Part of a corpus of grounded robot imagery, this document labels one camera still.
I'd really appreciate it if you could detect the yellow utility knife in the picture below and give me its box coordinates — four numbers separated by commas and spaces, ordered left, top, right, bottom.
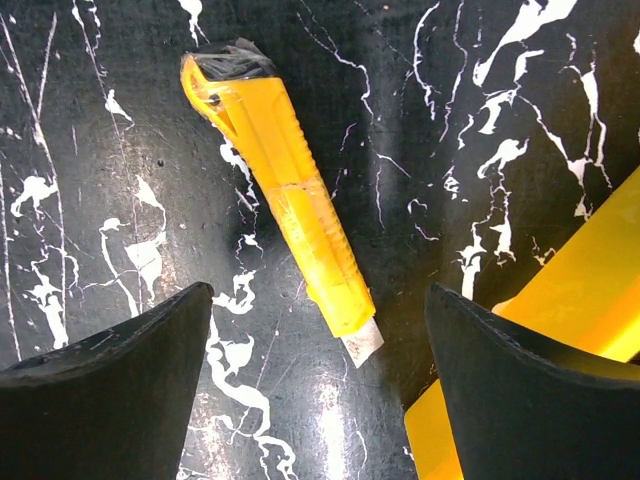
180, 38, 384, 367

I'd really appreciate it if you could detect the yellow plastic bin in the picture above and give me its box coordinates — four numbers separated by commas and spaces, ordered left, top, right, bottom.
405, 174, 639, 479

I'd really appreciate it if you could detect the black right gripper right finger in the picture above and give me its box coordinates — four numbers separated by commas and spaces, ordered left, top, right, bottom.
425, 283, 639, 479

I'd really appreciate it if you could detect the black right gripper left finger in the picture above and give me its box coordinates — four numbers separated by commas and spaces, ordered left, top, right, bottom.
1, 282, 213, 479

